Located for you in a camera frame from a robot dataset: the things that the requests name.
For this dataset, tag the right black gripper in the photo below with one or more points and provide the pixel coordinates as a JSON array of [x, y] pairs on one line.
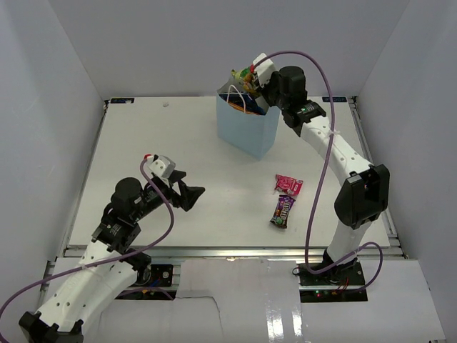
[[274, 78]]

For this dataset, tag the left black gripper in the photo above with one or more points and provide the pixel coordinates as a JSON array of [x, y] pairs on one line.
[[188, 194]]

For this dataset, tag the green snack bag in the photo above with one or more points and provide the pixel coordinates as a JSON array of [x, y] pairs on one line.
[[244, 81]]

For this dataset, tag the orange potato chip bag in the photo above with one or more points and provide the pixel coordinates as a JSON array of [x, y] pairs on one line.
[[251, 109]]

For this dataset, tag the brown M&M's packet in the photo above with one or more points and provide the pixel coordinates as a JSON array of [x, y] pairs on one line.
[[282, 211]]

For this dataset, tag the blue snack bag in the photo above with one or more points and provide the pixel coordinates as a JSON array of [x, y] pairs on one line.
[[242, 98]]

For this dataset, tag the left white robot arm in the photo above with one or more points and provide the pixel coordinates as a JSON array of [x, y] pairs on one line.
[[109, 265]]

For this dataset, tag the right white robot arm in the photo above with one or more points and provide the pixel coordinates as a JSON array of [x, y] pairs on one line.
[[364, 186]]

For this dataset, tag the light blue paper bag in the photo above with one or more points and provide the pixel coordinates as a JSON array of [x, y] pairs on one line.
[[252, 134]]

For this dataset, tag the right blue table label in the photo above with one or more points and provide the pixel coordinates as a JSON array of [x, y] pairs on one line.
[[335, 99]]

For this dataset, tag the blue table label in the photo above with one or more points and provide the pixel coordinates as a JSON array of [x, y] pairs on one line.
[[335, 99], [120, 100]]

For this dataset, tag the pink candy packet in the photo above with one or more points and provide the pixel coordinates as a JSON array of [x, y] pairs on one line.
[[288, 185]]

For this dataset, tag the left blue table label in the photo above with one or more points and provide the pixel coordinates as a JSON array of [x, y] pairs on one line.
[[120, 100]]

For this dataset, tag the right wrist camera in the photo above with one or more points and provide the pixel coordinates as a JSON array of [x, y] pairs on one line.
[[262, 69]]

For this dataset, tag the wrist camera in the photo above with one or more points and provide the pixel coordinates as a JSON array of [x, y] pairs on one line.
[[160, 166], [262, 69]]

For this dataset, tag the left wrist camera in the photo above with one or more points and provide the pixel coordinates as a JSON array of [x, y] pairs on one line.
[[160, 166]]

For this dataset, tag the aluminium front rail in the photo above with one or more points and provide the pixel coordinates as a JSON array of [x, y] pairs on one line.
[[389, 252]]

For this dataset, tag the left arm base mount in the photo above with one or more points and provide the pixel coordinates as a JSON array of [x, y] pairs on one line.
[[155, 275]]

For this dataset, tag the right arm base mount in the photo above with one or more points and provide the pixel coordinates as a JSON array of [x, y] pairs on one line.
[[344, 276]]

